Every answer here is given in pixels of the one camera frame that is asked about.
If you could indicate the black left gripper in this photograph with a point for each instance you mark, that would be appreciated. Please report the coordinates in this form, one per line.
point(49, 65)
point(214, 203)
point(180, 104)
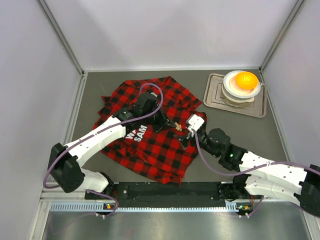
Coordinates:
point(162, 120)

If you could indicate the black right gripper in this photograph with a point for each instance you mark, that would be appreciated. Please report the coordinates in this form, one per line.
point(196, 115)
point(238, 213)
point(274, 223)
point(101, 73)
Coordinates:
point(191, 135)

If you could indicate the gold leaf brooch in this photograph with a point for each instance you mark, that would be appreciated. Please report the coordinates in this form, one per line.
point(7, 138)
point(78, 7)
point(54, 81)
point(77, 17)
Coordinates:
point(178, 127)

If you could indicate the red black plaid shirt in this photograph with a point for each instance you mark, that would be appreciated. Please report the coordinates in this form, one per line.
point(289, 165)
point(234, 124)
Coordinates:
point(157, 156)

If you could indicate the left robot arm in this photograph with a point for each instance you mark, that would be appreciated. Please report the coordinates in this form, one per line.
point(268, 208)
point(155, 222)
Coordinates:
point(66, 161)

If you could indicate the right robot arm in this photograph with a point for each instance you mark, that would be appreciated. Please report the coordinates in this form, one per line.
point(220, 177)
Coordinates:
point(257, 176)

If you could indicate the metal tray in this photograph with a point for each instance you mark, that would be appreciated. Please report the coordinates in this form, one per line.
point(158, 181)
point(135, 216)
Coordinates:
point(215, 96)

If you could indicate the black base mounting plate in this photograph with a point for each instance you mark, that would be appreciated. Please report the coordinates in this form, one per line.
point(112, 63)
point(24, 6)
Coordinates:
point(187, 195)

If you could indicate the orange ball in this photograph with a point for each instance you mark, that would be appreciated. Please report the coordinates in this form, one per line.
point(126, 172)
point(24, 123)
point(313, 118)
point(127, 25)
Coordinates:
point(246, 80)

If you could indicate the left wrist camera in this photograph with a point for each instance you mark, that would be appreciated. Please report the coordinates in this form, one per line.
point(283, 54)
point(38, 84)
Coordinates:
point(145, 104)

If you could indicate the perforated cable duct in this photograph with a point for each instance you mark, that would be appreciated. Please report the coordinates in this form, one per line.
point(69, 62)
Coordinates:
point(104, 208)

